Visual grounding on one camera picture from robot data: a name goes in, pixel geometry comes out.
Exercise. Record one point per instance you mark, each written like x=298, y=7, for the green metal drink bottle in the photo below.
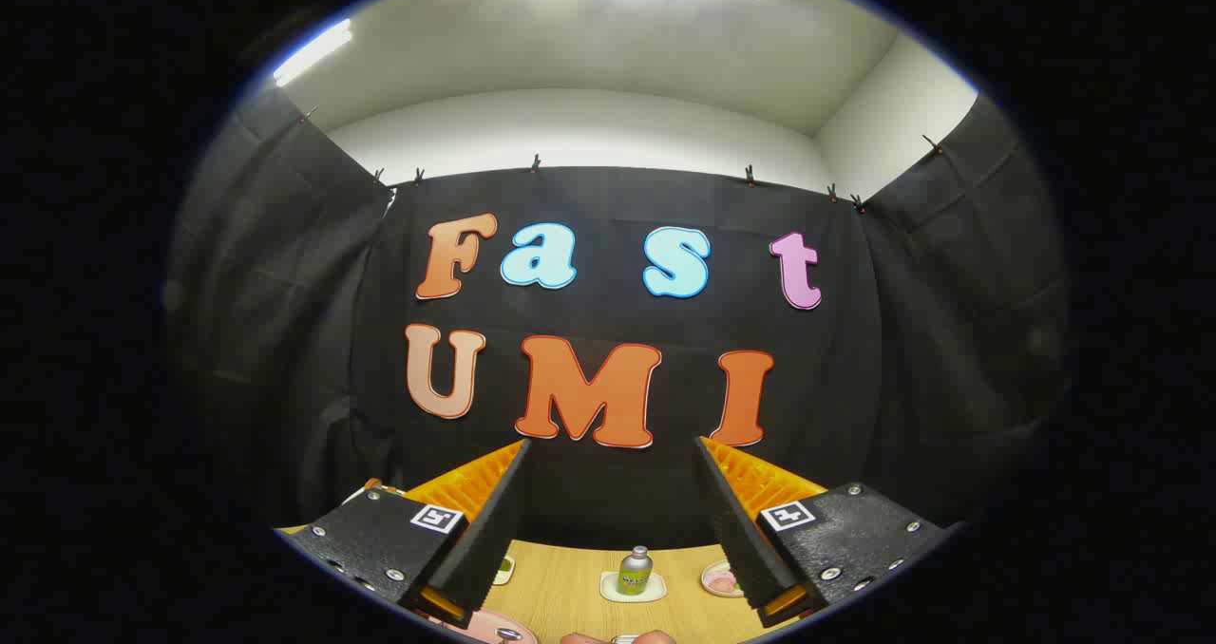
x=634, y=573

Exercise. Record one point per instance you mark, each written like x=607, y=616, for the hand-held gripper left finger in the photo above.
x=484, y=539

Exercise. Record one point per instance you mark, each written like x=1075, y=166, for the white oval food plate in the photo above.
x=714, y=571

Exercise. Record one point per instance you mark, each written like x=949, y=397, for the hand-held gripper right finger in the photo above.
x=736, y=530

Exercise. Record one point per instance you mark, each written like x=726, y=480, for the white square coaster tray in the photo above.
x=610, y=589

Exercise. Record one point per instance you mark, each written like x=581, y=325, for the pink ham slices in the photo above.
x=724, y=584

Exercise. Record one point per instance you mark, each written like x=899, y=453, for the pink round plate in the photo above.
x=480, y=625

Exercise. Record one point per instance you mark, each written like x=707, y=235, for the white divided dish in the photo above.
x=506, y=568

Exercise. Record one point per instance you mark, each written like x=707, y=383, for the row of black clips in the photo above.
x=536, y=163

